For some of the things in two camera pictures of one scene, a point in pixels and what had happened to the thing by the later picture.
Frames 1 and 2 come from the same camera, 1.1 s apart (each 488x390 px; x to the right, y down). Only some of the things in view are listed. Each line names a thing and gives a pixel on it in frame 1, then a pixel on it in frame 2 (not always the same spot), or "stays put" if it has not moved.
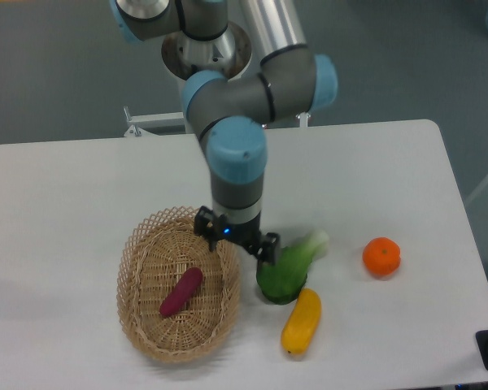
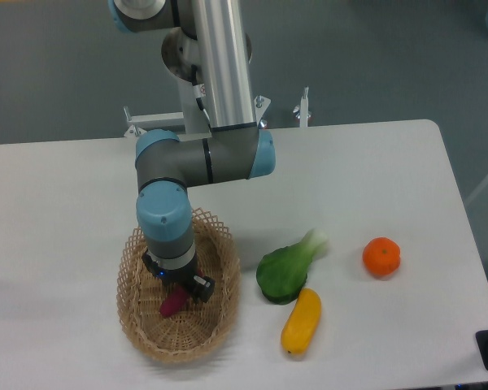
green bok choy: x=281 y=282 stays put
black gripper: x=247 y=234 to x=185 y=276
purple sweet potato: x=182 y=292 stays put
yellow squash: x=302 y=321 stays put
